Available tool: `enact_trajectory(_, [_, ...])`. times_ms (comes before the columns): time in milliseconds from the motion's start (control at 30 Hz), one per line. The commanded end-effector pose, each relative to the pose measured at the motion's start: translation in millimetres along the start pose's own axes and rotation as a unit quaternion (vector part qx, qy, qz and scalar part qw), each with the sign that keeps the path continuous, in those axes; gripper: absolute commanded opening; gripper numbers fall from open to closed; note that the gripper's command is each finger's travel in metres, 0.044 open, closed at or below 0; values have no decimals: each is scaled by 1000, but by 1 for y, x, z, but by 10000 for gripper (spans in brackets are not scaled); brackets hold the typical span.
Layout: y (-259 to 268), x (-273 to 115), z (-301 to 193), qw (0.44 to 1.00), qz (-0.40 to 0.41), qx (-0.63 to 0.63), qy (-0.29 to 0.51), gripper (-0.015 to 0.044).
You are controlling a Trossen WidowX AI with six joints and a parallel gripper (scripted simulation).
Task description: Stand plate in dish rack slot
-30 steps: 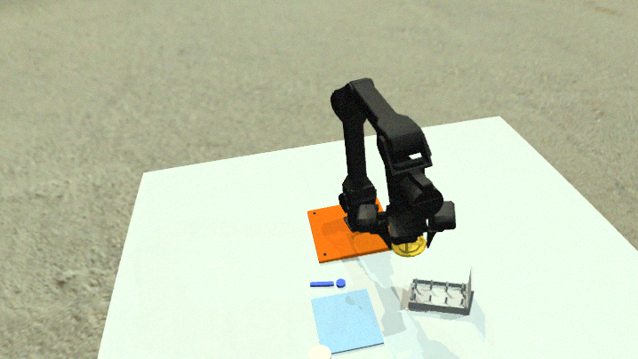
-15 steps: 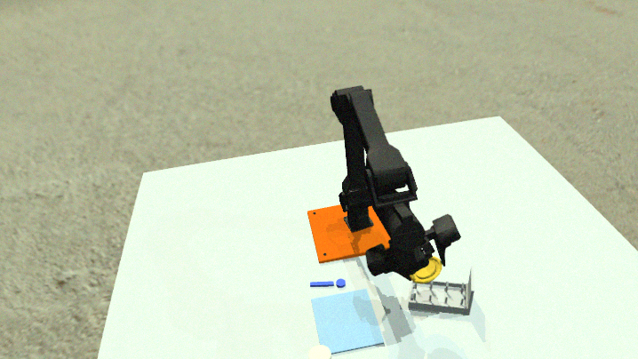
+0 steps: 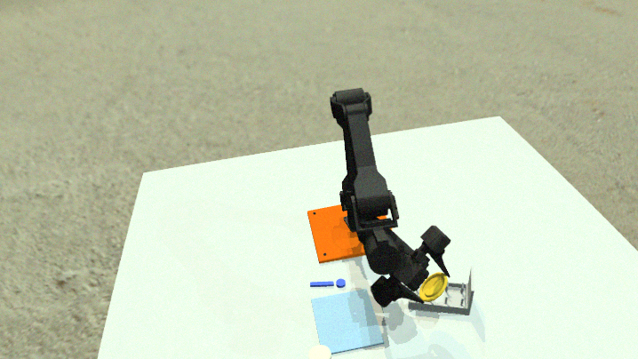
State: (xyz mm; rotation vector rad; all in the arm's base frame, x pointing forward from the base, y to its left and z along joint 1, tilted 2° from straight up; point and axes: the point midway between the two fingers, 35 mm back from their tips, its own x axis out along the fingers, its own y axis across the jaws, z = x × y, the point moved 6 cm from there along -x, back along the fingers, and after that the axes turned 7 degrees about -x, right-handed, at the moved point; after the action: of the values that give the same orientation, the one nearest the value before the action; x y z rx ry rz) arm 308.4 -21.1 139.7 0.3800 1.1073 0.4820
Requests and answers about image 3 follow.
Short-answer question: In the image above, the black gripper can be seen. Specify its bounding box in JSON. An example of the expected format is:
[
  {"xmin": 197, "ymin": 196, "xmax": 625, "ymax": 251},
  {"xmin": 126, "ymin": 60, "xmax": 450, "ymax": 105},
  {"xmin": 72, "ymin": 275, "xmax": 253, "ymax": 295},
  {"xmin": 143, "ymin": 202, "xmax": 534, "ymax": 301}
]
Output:
[{"xmin": 371, "ymin": 225, "xmax": 451, "ymax": 307}]

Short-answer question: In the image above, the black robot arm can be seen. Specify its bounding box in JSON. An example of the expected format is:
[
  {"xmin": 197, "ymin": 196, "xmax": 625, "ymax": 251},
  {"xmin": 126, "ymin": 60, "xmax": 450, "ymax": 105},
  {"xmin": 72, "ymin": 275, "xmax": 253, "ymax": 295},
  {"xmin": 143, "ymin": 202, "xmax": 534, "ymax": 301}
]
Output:
[{"xmin": 330, "ymin": 88, "xmax": 430, "ymax": 291}]

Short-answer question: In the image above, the light blue mat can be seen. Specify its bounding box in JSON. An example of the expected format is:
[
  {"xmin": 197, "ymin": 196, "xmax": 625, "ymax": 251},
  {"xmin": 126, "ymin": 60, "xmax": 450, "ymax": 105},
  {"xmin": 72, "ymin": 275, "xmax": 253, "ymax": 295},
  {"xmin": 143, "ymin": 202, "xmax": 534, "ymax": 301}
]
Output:
[{"xmin": 311, "ymin": 289, "xmax": 384, "ymax": 355}]

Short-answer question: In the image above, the yellow plate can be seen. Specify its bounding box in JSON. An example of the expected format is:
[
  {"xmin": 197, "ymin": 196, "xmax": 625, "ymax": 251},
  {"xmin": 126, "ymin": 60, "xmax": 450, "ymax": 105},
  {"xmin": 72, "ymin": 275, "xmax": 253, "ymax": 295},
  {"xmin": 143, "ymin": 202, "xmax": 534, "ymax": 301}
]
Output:
[{"xmin": 419, "ymin": 272, "xmax": 448, "ymax": 302}]

